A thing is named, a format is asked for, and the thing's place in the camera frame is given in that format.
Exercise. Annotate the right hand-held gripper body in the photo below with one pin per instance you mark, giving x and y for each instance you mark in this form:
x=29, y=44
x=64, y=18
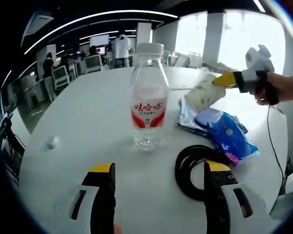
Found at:
x=258, y=59

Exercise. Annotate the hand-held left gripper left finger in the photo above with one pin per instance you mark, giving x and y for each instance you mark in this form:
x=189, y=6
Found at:
x=103, y=185

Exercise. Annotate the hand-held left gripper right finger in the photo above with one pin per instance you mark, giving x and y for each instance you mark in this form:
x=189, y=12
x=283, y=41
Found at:
x=217, y=182

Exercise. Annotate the floral paper cup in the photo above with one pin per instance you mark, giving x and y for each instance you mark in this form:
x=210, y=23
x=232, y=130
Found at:
x=205, y=95

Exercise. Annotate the blue tissue pack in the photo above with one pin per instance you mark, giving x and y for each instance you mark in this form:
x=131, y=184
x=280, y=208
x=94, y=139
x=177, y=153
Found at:
x=230, y=136

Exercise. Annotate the clear bag with blue sponge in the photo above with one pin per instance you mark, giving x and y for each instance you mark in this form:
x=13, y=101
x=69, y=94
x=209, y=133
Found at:
x=188, y=117

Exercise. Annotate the clear water bottle red label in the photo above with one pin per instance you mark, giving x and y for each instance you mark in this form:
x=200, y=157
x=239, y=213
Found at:
x=149, y=97

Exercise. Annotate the person's right hand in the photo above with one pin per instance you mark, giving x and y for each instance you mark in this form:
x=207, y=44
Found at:
x=271, y=87

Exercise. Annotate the person's left hand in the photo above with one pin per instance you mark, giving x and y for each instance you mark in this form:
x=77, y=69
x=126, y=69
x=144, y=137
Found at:
x=117, y=229

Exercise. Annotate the white chairs by window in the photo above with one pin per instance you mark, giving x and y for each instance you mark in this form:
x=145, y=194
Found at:
x=185, y=59

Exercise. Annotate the white table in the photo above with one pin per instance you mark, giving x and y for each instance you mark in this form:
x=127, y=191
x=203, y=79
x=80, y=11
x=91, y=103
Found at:
x=92, y=117

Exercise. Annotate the white chair beside table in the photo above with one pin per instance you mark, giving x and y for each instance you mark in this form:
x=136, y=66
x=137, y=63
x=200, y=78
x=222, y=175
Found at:
x=289, y=192

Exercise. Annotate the white mesh office chair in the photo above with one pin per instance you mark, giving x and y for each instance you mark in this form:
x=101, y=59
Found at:
x=62, y=76
x=93, y=63

